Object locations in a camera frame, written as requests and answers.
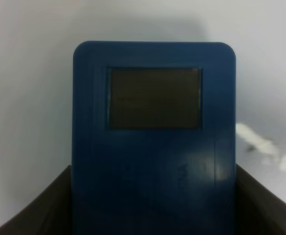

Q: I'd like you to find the white whiteboard with aluminium frame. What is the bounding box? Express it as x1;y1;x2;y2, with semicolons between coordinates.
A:
0;0;286;226

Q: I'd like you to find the blue board eraser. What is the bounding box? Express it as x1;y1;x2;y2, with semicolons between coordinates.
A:
71;41;236;235

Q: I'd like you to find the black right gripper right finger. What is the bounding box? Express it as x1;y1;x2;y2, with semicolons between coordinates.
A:
235;165;286;235

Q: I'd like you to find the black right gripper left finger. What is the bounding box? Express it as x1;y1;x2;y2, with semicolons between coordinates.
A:
0;166;72;235

